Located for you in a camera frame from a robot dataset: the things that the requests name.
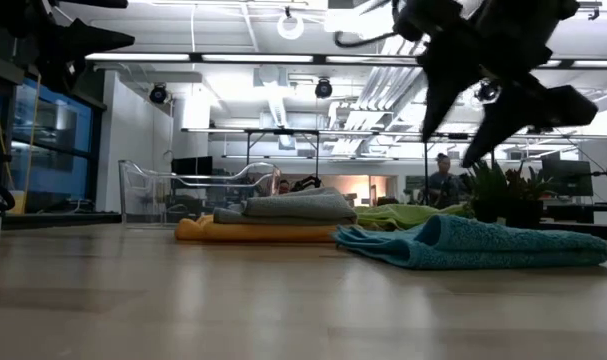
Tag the grey microfiber towel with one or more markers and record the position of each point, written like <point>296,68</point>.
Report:
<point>303,205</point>

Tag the black track spotlight cluster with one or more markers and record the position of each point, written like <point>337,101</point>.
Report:
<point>487,92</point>

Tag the clear plastic bin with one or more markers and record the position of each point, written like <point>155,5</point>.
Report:
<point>138,200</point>

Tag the white round ceiling lamp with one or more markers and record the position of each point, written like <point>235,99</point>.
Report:
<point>290,27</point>

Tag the black ceiling spotlight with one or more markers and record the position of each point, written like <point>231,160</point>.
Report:
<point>323,88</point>
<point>158,94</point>

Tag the yellow bucket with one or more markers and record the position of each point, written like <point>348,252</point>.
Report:
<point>16,202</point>

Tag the black aluminium table frame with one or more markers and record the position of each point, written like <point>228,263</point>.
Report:
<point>58,220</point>

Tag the potted succulent plant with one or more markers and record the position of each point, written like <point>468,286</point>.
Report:
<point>523,215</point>

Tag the person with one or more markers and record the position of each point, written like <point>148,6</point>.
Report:
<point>440,185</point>
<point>283,187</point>

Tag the lime green microfiber towel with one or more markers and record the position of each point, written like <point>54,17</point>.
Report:
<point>398,215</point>

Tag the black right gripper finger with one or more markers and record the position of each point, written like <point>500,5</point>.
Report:
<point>538,110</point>
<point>445,85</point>

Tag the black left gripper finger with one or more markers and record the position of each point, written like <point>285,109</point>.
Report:
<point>93,39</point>
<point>63,72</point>

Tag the orange microfiber towel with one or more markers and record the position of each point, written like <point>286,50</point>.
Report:
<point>263,232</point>

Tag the black trestle frame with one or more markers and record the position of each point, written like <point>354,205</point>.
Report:
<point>283,131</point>

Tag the teal microfiber towel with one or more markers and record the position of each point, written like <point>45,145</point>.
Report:
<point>483,245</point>

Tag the dark computer monitor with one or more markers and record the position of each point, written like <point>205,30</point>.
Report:
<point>568,177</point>
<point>193,166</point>

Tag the long ceiling light bar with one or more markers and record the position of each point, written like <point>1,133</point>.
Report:
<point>233,58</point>

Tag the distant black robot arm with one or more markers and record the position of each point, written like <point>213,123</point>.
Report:
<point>308,184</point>

